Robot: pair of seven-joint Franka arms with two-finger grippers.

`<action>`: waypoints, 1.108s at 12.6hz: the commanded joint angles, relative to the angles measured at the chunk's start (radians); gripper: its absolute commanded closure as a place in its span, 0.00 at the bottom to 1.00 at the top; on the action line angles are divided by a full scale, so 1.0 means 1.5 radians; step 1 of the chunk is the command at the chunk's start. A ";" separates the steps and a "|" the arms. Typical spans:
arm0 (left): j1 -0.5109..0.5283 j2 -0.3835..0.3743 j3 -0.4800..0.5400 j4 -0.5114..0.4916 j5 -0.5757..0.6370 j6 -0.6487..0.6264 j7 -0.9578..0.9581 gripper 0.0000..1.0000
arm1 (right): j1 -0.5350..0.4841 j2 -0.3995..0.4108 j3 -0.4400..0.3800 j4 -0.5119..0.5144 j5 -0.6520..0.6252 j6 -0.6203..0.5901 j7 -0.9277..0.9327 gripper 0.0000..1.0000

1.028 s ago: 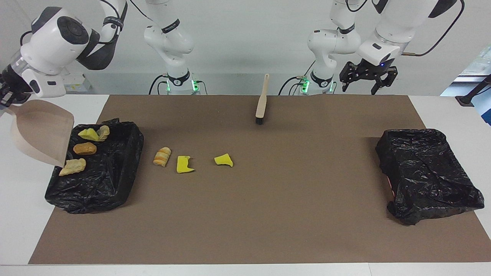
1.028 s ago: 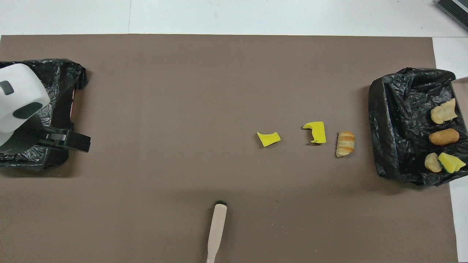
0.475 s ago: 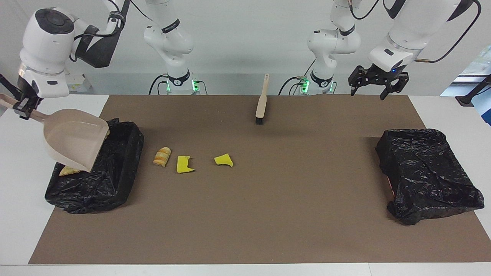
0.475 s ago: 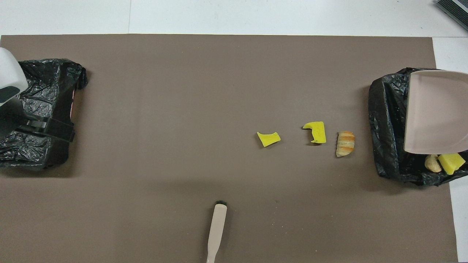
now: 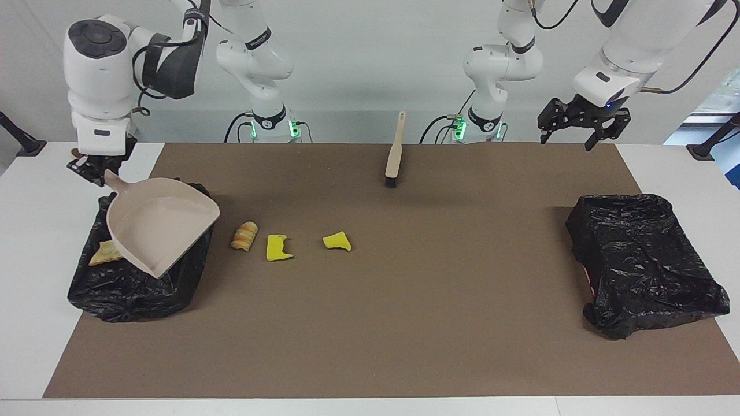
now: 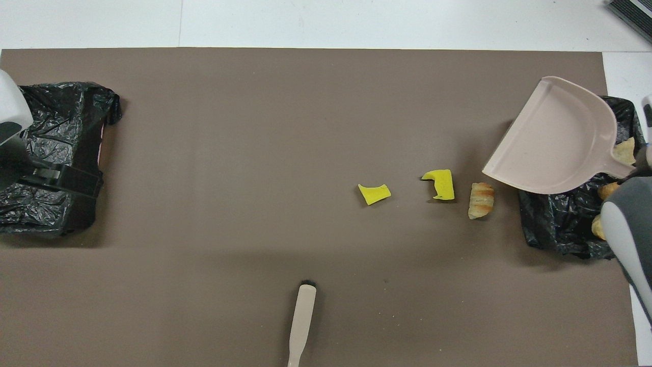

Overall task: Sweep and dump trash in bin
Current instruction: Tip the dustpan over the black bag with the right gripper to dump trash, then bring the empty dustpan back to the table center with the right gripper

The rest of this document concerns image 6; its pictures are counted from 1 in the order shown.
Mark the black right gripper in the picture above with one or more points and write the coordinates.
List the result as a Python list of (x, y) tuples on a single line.
[(642, 163)]

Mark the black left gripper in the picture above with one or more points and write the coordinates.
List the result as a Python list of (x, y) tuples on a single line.
[(25, 165)]

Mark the beige plastic dustpan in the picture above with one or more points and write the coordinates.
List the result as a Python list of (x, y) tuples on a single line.
[(550, 137)]

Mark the beige hand brush black bristles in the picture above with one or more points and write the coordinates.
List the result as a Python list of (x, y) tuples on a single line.
[(304, 306)]

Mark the orange striped croissant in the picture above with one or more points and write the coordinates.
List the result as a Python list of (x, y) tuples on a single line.
[(481, 201), (598, 227)]

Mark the black bag lined trash bin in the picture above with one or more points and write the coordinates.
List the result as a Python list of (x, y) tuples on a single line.
[(560, 224), (61, 117)]

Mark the large brown paper table mat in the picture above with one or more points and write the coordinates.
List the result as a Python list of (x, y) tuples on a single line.
[(254, 153)]

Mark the dark ribbed device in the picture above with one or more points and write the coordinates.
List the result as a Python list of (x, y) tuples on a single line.
[(634, 10)]

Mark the notched yellow sponge piece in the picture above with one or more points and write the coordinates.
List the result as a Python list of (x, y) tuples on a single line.
[(444, 183)]

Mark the pale cream pastry piece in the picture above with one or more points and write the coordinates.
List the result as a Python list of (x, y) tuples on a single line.
[(625, 152)]

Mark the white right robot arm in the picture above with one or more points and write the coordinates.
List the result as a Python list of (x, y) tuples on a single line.
[(631, 229)]

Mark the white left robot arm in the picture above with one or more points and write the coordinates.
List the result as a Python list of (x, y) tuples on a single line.
[(10, 107)]

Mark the small curved yellow sponge piece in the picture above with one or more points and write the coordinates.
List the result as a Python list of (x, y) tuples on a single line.
[(374, 193)]

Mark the brown bread roll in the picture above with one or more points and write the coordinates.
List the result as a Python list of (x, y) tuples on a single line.
[(607, 191)]

